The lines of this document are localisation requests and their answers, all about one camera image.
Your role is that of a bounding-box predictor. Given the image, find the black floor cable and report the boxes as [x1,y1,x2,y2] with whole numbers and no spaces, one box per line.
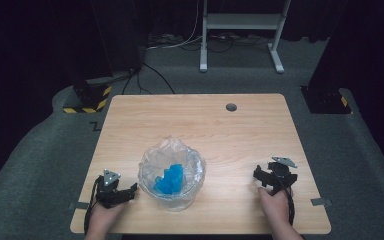
[121,61,176,96]

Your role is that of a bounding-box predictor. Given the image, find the person's right hand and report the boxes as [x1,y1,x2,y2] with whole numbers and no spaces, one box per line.
[257,186,295,228]

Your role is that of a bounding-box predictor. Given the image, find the black stand with dark base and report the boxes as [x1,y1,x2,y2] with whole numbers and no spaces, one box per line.
[299,0,374,115]

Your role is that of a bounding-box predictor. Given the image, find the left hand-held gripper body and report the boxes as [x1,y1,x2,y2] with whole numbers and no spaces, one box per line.
[94,168,130,210]

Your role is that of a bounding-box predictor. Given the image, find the white metal stand frame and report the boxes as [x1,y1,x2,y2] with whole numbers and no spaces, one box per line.
[198,0,293,75]

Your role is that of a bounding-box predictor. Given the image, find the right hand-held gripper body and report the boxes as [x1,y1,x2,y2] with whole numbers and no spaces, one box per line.
[263,156,299,196]

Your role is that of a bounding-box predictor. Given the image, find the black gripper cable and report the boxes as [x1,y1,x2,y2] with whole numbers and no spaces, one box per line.
[274,173,296,227]
[83,175,104,236]

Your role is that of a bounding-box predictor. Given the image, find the grey tape strip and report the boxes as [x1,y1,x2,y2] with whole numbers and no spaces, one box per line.
[67,201,91,211]
[310,197,334,207]

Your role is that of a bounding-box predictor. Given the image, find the crumpled blue plastic wrapper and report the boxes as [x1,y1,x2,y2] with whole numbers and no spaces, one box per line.
[153,163,185,196]

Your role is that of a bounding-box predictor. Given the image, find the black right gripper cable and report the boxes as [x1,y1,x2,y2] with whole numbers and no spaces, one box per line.
[274,173,296,227]

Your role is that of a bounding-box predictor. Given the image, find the white floor cable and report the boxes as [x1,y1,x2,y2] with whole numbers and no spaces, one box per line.
[145,0,205,52]

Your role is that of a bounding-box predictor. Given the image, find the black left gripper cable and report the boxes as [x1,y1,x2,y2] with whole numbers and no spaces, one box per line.
[83,175,104,236]

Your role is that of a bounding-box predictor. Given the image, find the black stand with hazard-striped base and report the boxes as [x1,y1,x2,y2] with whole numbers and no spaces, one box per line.
[48,0,144,115]

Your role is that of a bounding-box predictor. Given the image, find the person's left hand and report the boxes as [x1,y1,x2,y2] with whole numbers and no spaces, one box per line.
[86,192,140,240]

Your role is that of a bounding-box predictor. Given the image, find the clear plastic trash bag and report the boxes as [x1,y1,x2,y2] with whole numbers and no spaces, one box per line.
[137,134,207,205]

